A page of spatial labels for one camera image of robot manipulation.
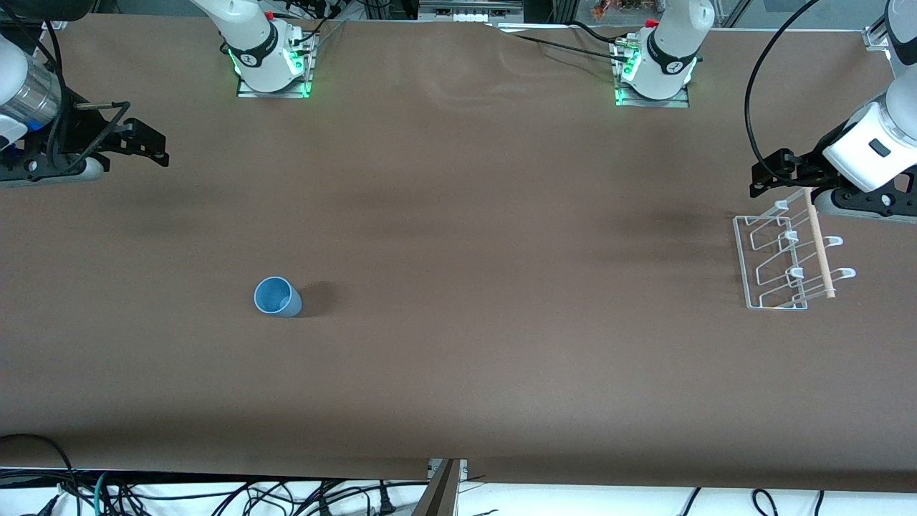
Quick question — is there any orange background object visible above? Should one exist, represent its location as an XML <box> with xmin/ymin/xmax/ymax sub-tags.
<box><xmin>591</xmin><ymin>0</ymin><xmax>647</xmax><ymax>19</ymax></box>

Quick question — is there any metal table bracket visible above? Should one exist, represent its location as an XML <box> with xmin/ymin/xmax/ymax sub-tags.
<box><xmin>428</xmin><ymin>458</ymin><xmax>469</xmax><ymax>482</ymax></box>

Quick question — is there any white wire cup rack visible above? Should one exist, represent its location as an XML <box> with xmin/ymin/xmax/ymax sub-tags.
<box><xmin>733</xmin><ymin>188</ymin><xmax>858</xmax><ymax>311</ymax></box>

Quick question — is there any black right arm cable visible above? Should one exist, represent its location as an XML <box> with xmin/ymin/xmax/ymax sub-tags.
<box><xmin>39</xmin><ymin>18</ymin><xmax>132</xmax><ymax>174</ymax></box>

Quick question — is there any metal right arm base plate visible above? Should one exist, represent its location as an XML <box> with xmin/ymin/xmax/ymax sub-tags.
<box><xmin>236</xmin><ymin>27</ymin><xmax>315</xmax><ymax>100</ymax></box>

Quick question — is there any white power strip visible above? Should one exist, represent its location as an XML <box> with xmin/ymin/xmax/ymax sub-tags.
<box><xmin>419</xmin><ymin>0</ymin><xmax>524</xmax><ymax>23</ymax></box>

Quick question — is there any black cable on table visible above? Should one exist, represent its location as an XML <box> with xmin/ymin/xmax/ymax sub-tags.
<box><xmin>570</xmin><ymin>20</ymin><xmax>623</xmax><ymax>48</ymax></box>
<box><xmin>510</xmin><ymin>33</ymin><xmax>625</xmax><ymax>64</ymax></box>

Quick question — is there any blue plastic cup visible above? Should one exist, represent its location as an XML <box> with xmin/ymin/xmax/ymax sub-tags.
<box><xmin>254</xmin><ymin>276</ymin><xmax>304</xmax><ymax>319</ymax></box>

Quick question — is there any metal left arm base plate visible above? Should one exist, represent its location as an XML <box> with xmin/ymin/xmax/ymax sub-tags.
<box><xmin>614</xmin><ymin>36</ymin><xmax>691</xmax><ymax>109</ymax></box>

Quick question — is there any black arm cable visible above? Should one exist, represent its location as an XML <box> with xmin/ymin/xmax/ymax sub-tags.
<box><xmin>744</xmin><ymin>0</ymin><xmax>822</xmax><ymax>180</ymax></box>
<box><xmin>39</xmin><ymin>18</ymin><xmax>132</xmax><ymax>174</ymax></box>

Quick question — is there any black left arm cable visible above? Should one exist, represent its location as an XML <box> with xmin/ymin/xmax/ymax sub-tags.
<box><xmin>744</xmin><ymin>0</ymin><xmax>822</xmax><ymax>180</ymax></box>

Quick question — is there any thick black floor cable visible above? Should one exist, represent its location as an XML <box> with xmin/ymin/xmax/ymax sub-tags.
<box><xmin>0</xmin><ymin>433</ymin><xmax>81</xmax><ymax>516</ymax></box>

